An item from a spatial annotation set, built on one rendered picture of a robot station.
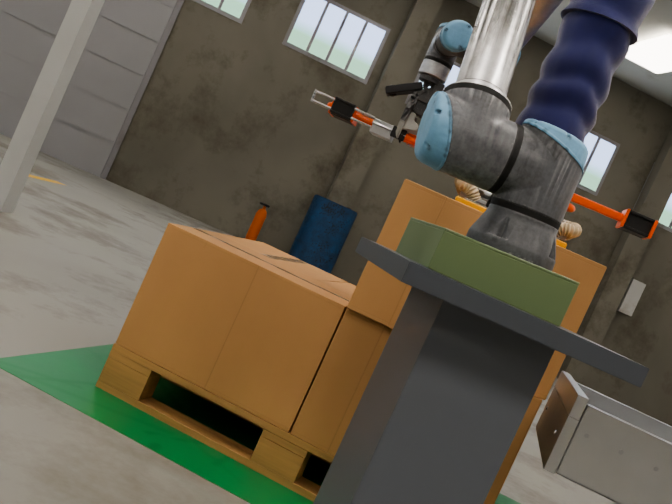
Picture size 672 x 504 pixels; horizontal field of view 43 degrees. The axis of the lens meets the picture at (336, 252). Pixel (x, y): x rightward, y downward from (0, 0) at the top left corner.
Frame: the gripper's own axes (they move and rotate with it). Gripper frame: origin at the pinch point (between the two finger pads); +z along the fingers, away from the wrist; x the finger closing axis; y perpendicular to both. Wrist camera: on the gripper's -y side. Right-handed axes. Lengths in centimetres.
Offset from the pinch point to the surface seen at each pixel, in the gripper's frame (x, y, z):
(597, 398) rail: 29, 90, 49
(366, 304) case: -22, 16, 49
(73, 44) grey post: 185, -223, 2
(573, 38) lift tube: -7, 36, -45
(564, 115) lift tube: -8.8, 43.3, -23.2
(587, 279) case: -20, 67, 18
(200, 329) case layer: -18, -27, 77
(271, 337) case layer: -18, -6, 70
